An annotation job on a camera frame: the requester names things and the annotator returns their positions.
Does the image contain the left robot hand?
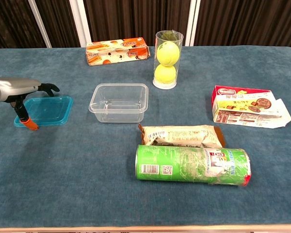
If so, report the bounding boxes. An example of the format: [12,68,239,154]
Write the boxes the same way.
[0,77,60,131]

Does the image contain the blue plastic container lid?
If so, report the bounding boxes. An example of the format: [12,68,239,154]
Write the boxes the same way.
[13,96,74,128]

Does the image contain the clear plastic container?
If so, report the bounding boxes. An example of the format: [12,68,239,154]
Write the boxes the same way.
[88,83,149,124]

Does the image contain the teal table cloth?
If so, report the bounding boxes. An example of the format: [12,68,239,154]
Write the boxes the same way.
[0,46,291,230]

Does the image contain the orange biscuit box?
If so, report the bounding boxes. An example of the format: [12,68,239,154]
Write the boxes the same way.
[85,37,151,67]

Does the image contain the dark brown curtain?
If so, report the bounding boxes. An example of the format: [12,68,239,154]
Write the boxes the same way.
[0,0,291,49]

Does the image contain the yellow tennis ball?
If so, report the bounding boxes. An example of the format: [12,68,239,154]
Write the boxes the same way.
[156,41,180,67]
[154,64,177,84]

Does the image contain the clear tennis ball tube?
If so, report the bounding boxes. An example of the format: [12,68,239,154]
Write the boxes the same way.
[152,30,184,90]

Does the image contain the beige snack wrapper packet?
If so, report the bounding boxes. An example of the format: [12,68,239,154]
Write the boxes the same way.
[138,123,227,148]

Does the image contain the green chip can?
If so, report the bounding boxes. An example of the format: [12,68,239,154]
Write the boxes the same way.
[135,144,252,187]

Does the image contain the red and cream cookie box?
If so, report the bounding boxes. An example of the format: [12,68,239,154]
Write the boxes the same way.
[210,85,291,129]

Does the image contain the thin grey frame post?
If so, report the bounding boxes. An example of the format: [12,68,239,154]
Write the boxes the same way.
[28,0,52,48]

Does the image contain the wide white frame post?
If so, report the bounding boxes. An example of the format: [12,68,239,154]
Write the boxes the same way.
[69,0,92,48]

